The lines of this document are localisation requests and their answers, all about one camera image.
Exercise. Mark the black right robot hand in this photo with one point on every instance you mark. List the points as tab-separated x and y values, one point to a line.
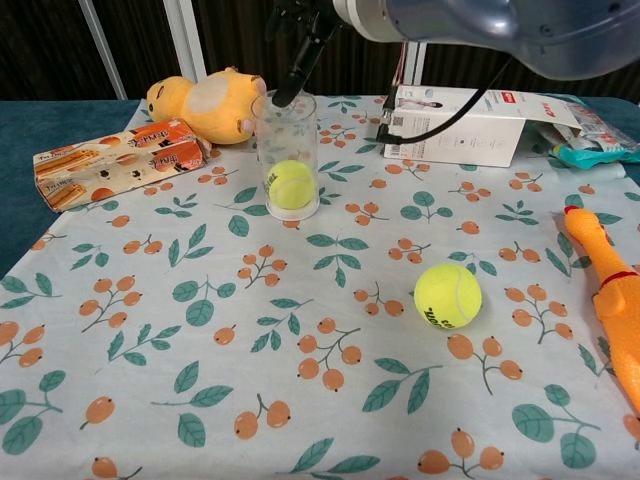
305	55

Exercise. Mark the yellow-green tennis ball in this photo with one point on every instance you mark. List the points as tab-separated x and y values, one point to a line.
290	185
447	295

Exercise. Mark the silver-blue right robot arm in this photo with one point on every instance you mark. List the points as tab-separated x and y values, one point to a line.
500	22

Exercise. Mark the clear plastic tube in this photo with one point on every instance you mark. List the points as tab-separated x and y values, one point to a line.
280	140

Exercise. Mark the yellow plush toy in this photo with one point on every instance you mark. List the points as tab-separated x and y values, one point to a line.
215	107

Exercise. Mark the thin white metal pole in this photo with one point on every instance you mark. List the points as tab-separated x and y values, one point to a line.
102	47

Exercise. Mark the white cardboard box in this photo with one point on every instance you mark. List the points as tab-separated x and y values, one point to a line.
490	140

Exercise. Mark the orange biscuit carton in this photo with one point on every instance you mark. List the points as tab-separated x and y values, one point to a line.
100	167

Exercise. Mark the teal table cover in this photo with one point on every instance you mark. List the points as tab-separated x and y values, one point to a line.
30	130

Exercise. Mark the floral print tablecloth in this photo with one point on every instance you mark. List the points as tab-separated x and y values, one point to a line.
320	350

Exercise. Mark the teal plastic packet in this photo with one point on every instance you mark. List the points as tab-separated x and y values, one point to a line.
582	157

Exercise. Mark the clear plastic packaging bag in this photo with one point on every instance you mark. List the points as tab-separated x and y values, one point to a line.
607	132

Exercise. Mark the orange rubber chicken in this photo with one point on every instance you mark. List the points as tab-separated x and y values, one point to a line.
617	310

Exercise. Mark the wide white metal post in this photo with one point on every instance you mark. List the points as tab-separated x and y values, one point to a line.
185	40

